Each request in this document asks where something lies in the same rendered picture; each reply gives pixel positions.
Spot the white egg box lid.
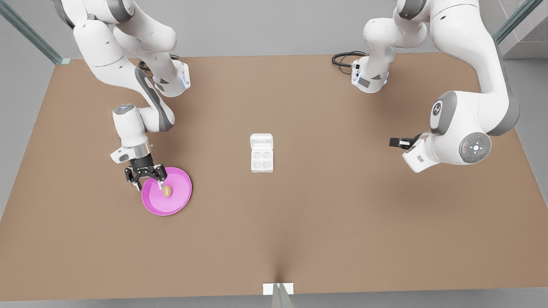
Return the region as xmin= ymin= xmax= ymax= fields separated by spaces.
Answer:
xmin=250 ymin=133 xmax=274 ymax=151

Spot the white egg box base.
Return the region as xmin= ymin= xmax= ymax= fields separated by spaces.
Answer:
xmin=250 ymin=149 xmax=274 ymax=174

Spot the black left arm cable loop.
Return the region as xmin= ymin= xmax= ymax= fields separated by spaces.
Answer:
xmin=331 ymin=51 xmax=367 ymax=76

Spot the pink round plate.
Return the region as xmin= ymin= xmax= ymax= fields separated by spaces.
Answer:
xmin=141 ymin=167 xmax=193 ymax=216

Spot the silver frame post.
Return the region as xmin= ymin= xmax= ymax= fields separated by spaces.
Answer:
xmin=492 ymin=0 xmax=545 ymax=44
xmin=263 ymin=283 xmax=295 ymax=308
xmin=0 ymin=0 xmax=71 ymax=65

